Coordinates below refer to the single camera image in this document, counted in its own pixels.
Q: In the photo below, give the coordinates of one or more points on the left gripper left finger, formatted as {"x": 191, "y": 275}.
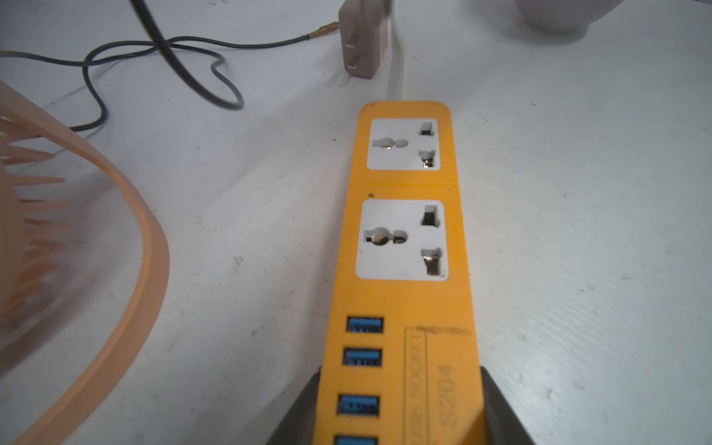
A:
{"x": 297, "y": 425}

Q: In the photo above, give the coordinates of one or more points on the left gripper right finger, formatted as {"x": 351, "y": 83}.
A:
{"x": 503, "y": 427}

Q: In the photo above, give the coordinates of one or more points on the pink USB charger plug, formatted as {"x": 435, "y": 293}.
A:
{"x": 364, "y": 34}

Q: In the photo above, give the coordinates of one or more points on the purple bowl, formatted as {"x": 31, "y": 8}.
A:
{"x": 564, "y": 16}

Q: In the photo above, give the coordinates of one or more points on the orange power strip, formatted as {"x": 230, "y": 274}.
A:
{"x": 401, "y": 361}

